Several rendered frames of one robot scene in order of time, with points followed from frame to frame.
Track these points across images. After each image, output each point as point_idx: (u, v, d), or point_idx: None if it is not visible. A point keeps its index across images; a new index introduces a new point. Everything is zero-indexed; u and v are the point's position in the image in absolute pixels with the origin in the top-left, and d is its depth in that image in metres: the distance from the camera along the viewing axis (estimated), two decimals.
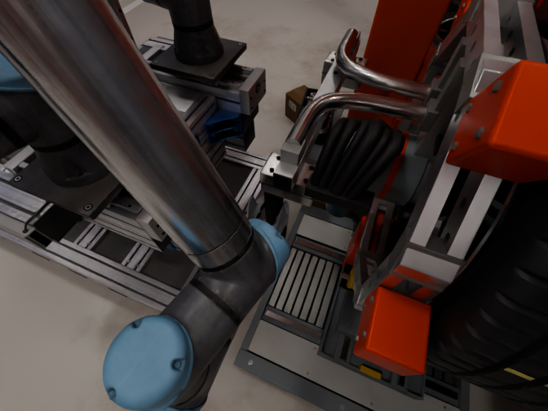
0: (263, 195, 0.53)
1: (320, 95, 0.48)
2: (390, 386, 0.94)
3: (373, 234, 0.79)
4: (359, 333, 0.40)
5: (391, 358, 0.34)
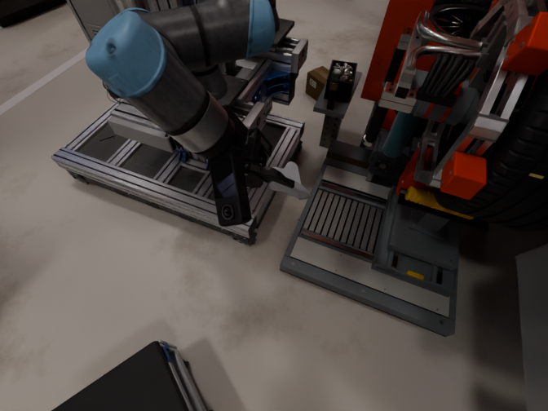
0: None
1: (412, 50, 0.79)
2: (430, 285, 1.25)
3: (424, 162, 1.10)
4: (443, 179, 0.71)
5: (468, 178, 0.65)
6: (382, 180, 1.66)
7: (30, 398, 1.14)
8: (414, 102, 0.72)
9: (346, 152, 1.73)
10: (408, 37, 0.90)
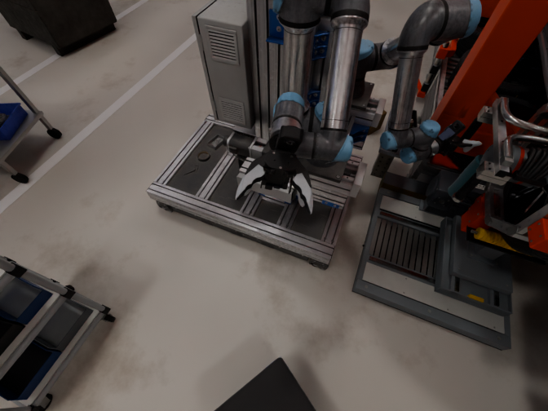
0: (236, 196, 0.54)
1: (501, 133, 1.01)
2: (488, 307, 1.48)
3: None
4: (532, 239, 0.94)
5: None
6: (433, 209, 1.89)
7: (160, 403, 1.36)
8: (509, 178, 0.95)
9: (399, 184, 1.96)
10: (489, 114, 1.13)
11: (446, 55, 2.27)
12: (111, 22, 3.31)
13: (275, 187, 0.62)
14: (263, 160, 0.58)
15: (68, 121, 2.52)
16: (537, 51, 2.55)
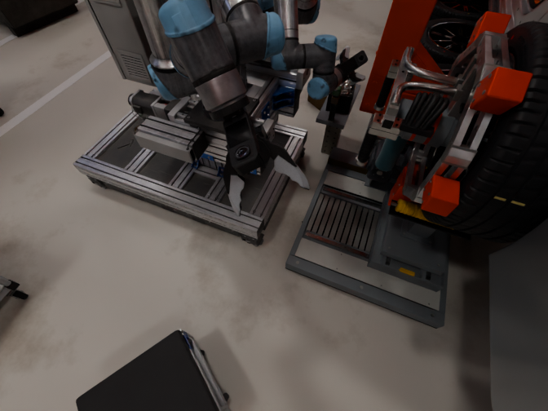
0: (236, 212, 0.55)
1: (397, 83, 0.90)
2: (420, 280, 1.38)
3: (412, 177, 1.21)
4: (423, 199, 0.82)
5: (444, 199, 0.76)
6: (379, 185, 1.79)
7: (62, 382, 1.27)
8: (399, 131, 0.83)
9: (346, 159, 1.86)
10: (396, 68, 1.01)
11: None
12: (71, 2, 3.22)
13: None
14: (232, 166, 0.49)
15: (14, 99, 2.42)
16: None
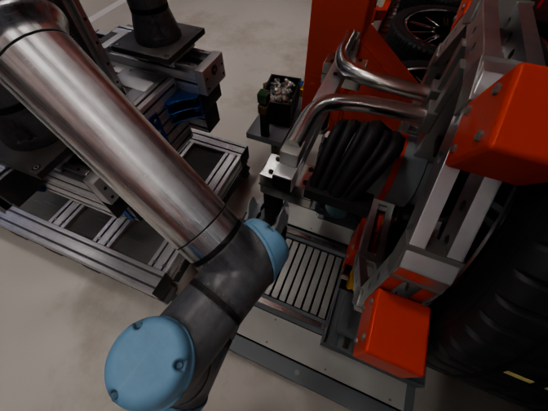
0: (263, 195, 0.53)
1: (320, 96, 0.48)
2: (391, 373, 0.96)
3: (373, 235, 0.79)
4: (358, 336, 0.40)
5: (391, 360, 0.34)
6: None
7: None
8: None
9: None
10: None
11: (374, 16, 1.76)
12: None
13: None
14: None
15: None
16: None
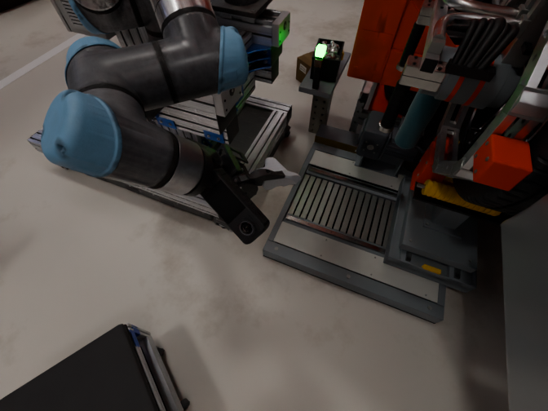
0: None
1: (437, 19, 0.69)
2: (448, 280, 1.17)
3: None
4: (476, 168, 0.61)
5: (510, 165, 0.55)
6: (371, 165, 1.60)
7: None
8: (443, 77, 0.62)
9: (334, 137, 1.67)
10: (430, 9, 0.80)
11: None
12: None
13: None
14: None
15: None
16: None
